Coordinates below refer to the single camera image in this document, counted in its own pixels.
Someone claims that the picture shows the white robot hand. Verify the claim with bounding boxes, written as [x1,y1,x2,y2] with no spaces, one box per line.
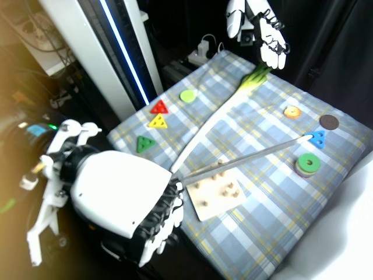
[226,0,292,71]
[69,149,185,268]

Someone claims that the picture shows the green leek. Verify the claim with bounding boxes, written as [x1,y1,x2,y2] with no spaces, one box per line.
[170,62,272,173]

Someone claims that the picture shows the large steel kitchen knife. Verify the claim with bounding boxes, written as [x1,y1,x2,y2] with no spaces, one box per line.
[174,134,313,187]

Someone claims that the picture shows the wooden peg board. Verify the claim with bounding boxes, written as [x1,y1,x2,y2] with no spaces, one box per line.
[186,159,248,222]

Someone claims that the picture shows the green triangle block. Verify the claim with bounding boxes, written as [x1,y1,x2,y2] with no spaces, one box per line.
[136,135,157,154]

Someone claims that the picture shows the black curtain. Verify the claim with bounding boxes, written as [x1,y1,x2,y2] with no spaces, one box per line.
[136,0,373,132]

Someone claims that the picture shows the white plug adapter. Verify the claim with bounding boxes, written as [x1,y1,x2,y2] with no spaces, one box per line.
[198,34,216,58]

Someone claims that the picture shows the swirl butter cookie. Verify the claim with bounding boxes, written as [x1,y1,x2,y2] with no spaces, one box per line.
[284,106,302,120]

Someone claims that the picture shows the grey power strip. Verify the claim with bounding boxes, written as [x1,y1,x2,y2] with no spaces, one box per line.
[188,49,212,67]

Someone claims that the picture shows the yellow triangle block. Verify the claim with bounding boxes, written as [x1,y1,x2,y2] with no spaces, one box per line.
[147,113,168,129]

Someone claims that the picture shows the brown chocolate cookie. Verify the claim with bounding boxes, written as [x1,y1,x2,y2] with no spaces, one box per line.
[319,114,340,130]

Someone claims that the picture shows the red triangle block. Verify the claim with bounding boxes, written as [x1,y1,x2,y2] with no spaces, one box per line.
[150,99,170,114]

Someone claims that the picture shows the green sandwich cookie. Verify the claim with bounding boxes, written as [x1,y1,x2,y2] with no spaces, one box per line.
[180,89,197,103]

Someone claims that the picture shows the blue triangle block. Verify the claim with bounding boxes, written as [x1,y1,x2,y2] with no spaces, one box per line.
[303,130,326,149]

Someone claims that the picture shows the white column with blue strip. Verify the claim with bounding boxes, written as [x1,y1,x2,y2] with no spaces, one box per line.
[37,0,164,122]

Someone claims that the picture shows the blue plaid cloth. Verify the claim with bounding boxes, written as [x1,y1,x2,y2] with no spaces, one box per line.
[107,49,367,280]

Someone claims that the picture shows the white rounded furniture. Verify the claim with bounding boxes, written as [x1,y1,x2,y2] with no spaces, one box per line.
[270,159,373,280]

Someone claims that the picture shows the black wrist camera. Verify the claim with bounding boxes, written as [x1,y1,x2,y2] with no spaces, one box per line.
[240,29,256,47]

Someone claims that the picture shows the green ring disc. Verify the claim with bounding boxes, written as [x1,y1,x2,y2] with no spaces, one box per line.
[297,152,322,174]

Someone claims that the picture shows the yellow ring disc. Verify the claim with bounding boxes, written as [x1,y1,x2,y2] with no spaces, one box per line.
[295,163,319,177]

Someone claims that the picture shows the red ring disc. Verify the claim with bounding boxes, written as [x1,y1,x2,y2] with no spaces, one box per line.
[294,167,317,179]

